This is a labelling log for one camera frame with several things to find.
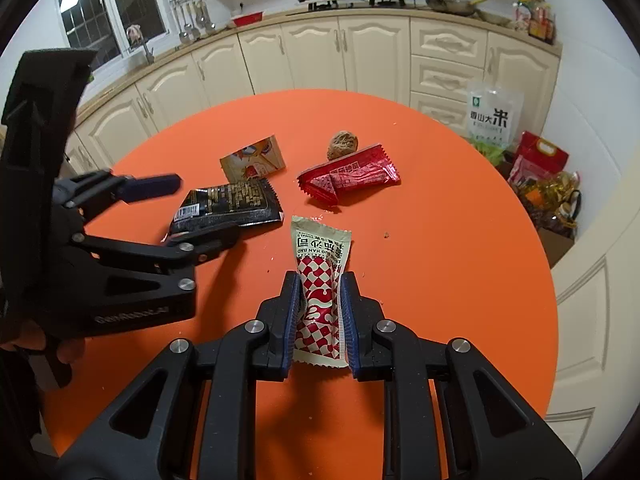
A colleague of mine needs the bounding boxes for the yellow cooking oil bottle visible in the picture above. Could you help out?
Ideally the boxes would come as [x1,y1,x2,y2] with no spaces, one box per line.
[520,170,582,237]

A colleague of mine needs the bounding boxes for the white panelled door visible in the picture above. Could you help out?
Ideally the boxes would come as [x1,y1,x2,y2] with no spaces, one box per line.
[544,245,637,457]

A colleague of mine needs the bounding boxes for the red bowl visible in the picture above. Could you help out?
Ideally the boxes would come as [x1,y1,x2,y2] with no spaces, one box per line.
[230,10,264,29]

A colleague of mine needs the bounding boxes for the black gas stove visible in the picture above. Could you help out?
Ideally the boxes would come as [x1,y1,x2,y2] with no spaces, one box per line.
[307,0,409,12]

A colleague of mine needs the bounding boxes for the white green rice bag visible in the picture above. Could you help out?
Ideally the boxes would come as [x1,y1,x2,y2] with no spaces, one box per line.
[464,82,524,166]

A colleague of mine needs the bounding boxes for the large brown cardboard box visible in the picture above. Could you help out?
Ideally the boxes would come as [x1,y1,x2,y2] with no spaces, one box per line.
[535,227,577,269]

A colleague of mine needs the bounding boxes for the dark metal wok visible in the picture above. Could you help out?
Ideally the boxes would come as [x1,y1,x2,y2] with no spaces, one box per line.
[419,0,489,16]

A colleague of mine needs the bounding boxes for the brown walnut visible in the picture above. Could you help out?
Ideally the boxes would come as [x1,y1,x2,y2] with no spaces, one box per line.
[326,131,360,162]

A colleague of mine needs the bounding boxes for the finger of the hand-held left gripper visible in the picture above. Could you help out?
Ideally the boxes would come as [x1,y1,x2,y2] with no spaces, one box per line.
[75,225,242,275]
[54,170,182,222]

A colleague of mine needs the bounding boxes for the red snack wrapper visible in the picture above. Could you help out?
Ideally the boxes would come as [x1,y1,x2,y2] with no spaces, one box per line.
[296,142,401,206]

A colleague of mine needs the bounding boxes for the cream kitchen cabinets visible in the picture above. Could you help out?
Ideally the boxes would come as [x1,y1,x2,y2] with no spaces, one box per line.
[65,12,561,176]

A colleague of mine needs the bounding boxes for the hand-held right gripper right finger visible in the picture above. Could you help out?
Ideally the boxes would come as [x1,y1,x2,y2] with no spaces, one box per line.
[340,270,583,480]

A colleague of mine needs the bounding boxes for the cream cartoon print wrapper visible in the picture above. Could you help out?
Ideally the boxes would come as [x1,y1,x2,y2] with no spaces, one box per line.
[220,135,287,184]

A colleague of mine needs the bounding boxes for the red white checkered sauce packet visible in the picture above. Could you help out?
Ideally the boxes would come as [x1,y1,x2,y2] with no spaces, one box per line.
[290,215,353,369]

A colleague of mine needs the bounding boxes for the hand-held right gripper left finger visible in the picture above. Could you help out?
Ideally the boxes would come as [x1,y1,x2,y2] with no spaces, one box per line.
[55,270,303,480]

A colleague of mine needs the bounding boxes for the hanging metal utensil rack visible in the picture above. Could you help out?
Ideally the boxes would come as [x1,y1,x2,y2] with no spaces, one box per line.
[170,0,219,44]

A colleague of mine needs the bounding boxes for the black gold snack wrapper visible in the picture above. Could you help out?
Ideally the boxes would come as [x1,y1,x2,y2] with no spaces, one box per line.
[167,180,284,241]

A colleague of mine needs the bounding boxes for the dark framed window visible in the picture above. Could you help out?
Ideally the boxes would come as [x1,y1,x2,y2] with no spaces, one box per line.
[52,0,168,58]

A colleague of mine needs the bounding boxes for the person's left hand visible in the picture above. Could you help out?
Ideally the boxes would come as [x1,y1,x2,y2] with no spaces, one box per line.
[55,338,86,367]

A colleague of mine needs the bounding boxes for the group of condiment bottles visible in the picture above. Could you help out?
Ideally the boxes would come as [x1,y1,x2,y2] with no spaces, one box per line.
[512,0,557,44]

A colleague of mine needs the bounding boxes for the orange round table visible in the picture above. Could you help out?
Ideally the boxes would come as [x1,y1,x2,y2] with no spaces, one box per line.
[42,89,560,461]

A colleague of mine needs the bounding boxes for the red gift bag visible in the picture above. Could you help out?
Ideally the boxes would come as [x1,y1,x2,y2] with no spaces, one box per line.
[507,131,570,189]

